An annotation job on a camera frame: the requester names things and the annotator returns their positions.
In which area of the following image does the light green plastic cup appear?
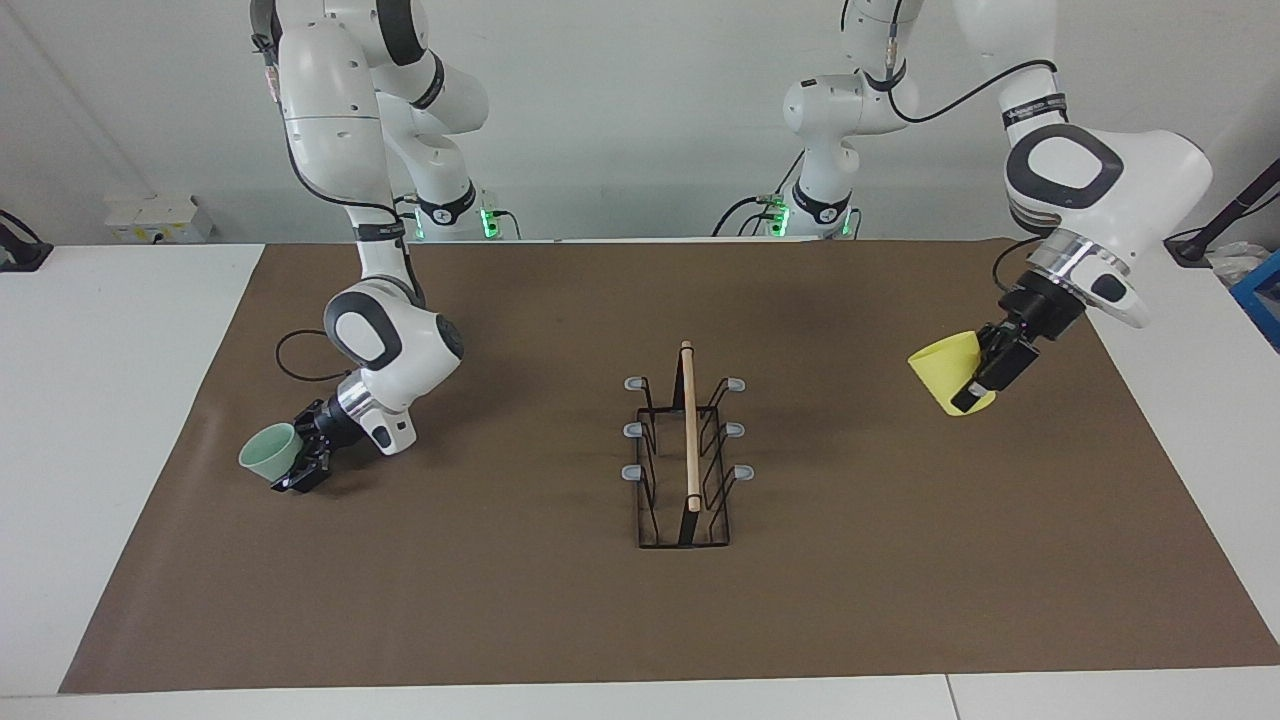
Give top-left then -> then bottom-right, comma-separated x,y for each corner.
238,422 -> 301,487

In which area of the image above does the yellow plastic cup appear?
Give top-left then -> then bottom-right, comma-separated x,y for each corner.
907,333 -> 1001,416

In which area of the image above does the clear plastic bag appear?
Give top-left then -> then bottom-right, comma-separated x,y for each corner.
1207,240 -> 1264,291

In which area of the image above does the black slanted pole stand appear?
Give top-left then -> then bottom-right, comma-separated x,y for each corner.
1164,158 -> 1280,267

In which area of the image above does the blue plastic box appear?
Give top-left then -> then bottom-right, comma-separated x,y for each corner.
1230,250 -> 1280,351

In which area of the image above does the brown table mat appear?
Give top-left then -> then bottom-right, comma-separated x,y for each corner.
58,238 -> 1280,694

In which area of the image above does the white power strip box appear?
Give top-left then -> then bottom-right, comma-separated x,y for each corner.
104,194 -> 215,245

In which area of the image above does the black stand with base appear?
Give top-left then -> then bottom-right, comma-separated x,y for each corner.
0,210 -> 54,273

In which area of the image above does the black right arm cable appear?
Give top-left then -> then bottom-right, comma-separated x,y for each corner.
262,30 -> 426,384

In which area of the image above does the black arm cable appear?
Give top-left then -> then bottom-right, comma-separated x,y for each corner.
262,30 -> 426,384
840,0 -> 1061,291

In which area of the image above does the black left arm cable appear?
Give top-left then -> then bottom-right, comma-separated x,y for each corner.
840,0 -> 1061,291

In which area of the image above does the black wire cup rack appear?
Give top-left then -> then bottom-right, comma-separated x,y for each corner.
622,340 -> 755,549

